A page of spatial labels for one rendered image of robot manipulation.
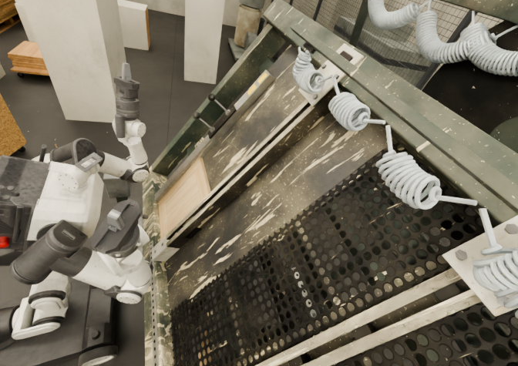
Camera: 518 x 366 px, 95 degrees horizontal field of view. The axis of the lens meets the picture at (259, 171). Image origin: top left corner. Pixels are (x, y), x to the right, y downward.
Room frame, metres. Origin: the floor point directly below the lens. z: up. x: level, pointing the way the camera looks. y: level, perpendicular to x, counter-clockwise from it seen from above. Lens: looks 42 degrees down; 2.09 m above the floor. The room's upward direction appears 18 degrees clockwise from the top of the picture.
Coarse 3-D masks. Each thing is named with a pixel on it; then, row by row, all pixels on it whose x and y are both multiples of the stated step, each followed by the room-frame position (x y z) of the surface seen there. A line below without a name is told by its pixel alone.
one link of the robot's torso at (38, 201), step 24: (0, 168) 0.39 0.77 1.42; (24, 168) 0.42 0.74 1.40; (48, 168) 0.47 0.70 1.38; (0, 192) 0.31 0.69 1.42; (24, 192) 0.35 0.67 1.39; (48, 192) 0.39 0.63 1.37; (72, 192) 0.43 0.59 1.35; (96, 192) 0.48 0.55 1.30; (0, 216) 0.28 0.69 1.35; (24, 216) 0.30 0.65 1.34; (48, 216) 0.32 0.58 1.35; (72, 216) 0.35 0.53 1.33; (96, 216) 0.40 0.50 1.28; (0, 240) 0.25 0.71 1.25; (24, 240) 0.28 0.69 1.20
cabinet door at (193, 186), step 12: (192, 168) 0.87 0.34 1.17; (204, 168) 0.85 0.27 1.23; (180, 180) 0.84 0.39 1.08; (192, 180) 0.81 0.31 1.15; (204, 180) 0.77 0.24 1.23; (168, 192) 0.82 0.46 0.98; (180, 192) 0.78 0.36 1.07; (192, 192) 0.75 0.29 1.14; (204, 192) 0.71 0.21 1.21; (168, 204) 0.75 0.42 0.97; (180, 204) 0.71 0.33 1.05; (192, 204) 0.69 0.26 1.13; (168, 216) 0.69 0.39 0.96; (180, 216) 0.66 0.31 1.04; (168, 228) 0.62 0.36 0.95
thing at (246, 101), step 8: (256, 80) 1.08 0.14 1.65; (264, 80) 1.05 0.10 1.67; (272, 80) 1.07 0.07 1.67; (256, 88) 1.04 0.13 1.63; (264, 88) 1.05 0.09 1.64; (248, 96) 1.02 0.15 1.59; (256, 96) 1.04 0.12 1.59; (240, 104) 1.01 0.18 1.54; (248, 104) 1.02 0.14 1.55; (240, 112) 1.01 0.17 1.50; (232, 120) 0.99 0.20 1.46; (224, 128) 0.97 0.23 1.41; (208, 136) 0.96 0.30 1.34; (216, 136) 0.95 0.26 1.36; (200, 144) 0.95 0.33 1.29; (208, 144) 0.93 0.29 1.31; (192, 152) 0.94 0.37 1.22; (200, 152) 0.91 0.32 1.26; (192, 160) 0.89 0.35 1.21; (184, 168) 0.87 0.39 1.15; (176, 176) 0.85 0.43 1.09; (168, 184) 0.84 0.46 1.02; (160, 192) 0.82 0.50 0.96
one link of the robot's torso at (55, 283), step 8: (56, 272) 0.29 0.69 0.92; (48, 280) 0.28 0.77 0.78; (56, 280) 0.30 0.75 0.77; (64, 280) 0.31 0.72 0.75; (32, 288) 0.26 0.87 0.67; (40, 288) 0.26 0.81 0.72; (48, 288) 0.27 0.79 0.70; (56, 288) 0.29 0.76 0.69; (64, 288) 0.30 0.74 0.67; (32, 296) 0.23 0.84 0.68; (40, 296) 0.24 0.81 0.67; (48, 296) 0.25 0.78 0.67; (56, 296) 0.27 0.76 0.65; (64, 296) 0.28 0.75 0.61
